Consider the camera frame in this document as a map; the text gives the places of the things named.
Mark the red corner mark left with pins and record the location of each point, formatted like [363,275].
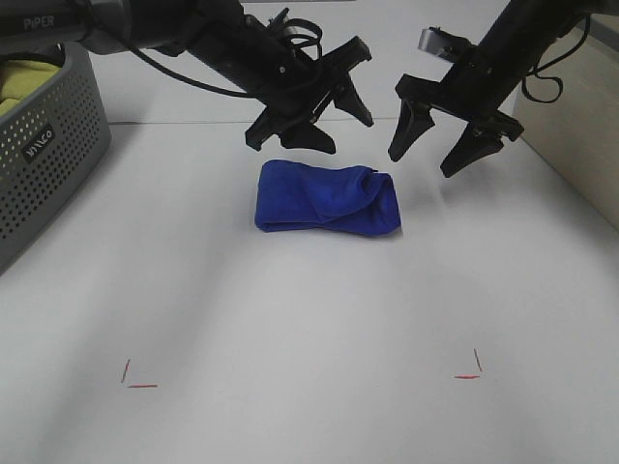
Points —
[128,381]

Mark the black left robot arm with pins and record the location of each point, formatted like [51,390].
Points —
[107,27]

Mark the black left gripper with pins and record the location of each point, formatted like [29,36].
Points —
[270,64]

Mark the yellow-green towel in basket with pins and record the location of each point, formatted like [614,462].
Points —
[20,78]

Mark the blue towel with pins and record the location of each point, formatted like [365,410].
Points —
[296,196]

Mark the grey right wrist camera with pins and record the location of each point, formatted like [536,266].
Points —
[443,45]

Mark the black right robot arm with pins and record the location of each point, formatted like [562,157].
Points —
[524,31]

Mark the grey perforated laundry basket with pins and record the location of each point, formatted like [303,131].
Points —
[50,144]

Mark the beige storage box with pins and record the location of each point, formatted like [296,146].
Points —
[578,134]

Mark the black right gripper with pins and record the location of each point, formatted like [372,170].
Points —
[471,90]

